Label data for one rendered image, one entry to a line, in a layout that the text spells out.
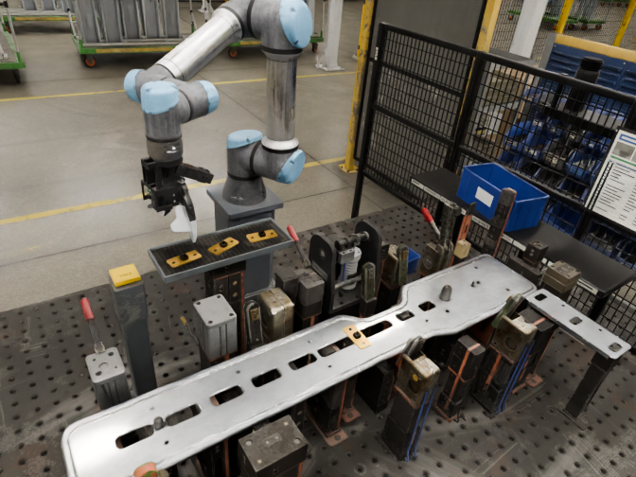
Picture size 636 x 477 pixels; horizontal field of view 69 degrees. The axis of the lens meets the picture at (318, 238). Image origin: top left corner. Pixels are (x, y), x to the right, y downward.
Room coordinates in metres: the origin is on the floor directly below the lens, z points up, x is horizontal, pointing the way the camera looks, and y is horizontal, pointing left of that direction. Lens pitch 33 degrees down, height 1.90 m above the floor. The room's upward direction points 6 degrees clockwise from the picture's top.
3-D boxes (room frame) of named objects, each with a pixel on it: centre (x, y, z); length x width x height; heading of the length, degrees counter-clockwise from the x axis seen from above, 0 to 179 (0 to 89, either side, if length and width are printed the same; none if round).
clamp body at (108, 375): (0.68, 0.44, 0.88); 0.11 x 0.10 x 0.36; 37
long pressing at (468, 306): (0.89, -0.12, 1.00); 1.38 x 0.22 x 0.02; 127
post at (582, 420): (0.97, -0.85, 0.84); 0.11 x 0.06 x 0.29; 37
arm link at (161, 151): (0.94, 0.35, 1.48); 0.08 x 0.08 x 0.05
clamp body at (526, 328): (0.98, -0.58, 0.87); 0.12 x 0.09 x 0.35; 37
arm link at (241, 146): (1.44, 0.27, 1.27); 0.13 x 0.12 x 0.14; 65
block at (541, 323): (1.08, -0.67, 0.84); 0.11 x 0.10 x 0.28; 37
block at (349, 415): (0.92, -0.12, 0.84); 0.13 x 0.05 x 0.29; 37
